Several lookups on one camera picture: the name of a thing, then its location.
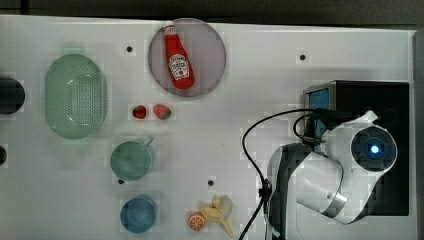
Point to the black toaster oven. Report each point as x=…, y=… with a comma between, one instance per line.
x=390, y=102

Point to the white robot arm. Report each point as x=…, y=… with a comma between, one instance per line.
x=337, y=182

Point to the pink strawberry toy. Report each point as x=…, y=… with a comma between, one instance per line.
x=162, y=112

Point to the red ketchup bottle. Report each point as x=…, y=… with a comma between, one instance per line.
x=178, y=63

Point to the red strawberry toy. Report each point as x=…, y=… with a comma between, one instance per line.
x=139, y=112

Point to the grey round plate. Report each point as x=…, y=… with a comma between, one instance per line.
x=206, y=52

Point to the peeled banana toy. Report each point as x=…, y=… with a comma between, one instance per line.
x=219, y=211

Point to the orange slice toy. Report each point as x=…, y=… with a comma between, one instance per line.
x=196, y=221

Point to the blue cup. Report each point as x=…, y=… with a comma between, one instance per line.
x=139, y=214

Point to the green oval colander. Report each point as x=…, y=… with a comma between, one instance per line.
x=75, y=96

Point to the small black cylinder holder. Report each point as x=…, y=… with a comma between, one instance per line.
x=3, y=155

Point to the green cup with handle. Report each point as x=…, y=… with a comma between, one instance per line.
x=132, y=160

